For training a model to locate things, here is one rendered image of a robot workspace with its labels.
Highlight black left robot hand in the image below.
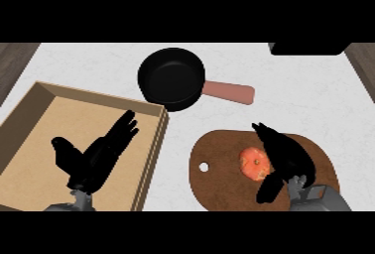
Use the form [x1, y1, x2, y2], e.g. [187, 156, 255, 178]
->
[51, 109, 141, 195]

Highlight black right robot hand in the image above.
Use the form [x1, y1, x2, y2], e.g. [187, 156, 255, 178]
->
[252, 122, 318, 204]

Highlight orange squash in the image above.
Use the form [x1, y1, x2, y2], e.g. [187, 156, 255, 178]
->
[238, 146, 277, 183]

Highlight brown wooden cutting board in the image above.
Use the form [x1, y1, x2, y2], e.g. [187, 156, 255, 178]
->
[190, 129, 342, 212]

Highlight open wooden drawer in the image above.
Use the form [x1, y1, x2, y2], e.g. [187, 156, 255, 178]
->
[0, 80, 170, 212]

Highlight black appliance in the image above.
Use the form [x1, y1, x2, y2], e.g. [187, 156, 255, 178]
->
[268, 43, 352, 57]

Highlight black pot with pink handle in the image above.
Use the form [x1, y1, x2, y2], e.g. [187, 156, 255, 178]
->
[136, 47, 257, 113]

